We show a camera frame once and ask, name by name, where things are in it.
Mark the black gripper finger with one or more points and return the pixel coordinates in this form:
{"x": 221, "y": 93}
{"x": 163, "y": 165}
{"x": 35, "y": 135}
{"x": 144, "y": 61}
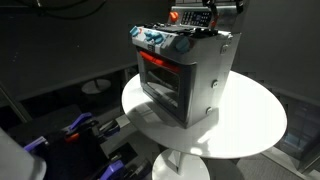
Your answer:
{"x": 212, "y": 6}
{"x": 239, "y": 6}

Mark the red round stove knob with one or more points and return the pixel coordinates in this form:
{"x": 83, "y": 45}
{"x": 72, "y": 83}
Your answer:
{"x": 173, "y": 16}

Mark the blue right stove knob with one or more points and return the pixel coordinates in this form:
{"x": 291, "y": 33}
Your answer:
{"x": 183, "y": 45}

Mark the blue stove knob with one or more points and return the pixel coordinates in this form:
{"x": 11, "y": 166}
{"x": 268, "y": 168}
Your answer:
{"x": 134, "y": 31}
{"x": 183, "y": 45}

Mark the blue middle stove knobs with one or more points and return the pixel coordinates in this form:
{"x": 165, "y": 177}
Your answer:
{"x": 156, "y": 37}

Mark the grey toy stove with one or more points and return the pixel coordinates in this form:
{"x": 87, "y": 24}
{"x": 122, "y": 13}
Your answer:
{"x": 193, "y": 93}

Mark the blue left stove knob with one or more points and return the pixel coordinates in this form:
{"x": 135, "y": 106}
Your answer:
{"x": 134, "y": 31}

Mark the round white table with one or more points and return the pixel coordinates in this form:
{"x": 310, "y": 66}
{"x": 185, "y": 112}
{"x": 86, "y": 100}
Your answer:
{"x": 249, "y": 120}

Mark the small round white stool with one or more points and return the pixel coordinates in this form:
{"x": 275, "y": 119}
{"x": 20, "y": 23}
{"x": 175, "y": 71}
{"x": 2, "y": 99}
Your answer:
{"x": 96, "y": 86}

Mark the purple black clamp equipment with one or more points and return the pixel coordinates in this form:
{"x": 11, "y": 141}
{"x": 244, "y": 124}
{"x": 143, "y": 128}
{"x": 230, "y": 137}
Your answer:
{"x": 75, "y": 153}

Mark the orange oven door handle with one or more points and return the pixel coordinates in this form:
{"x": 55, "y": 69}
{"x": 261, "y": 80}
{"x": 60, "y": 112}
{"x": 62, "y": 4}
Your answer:
{"x": 149, "y": 58}

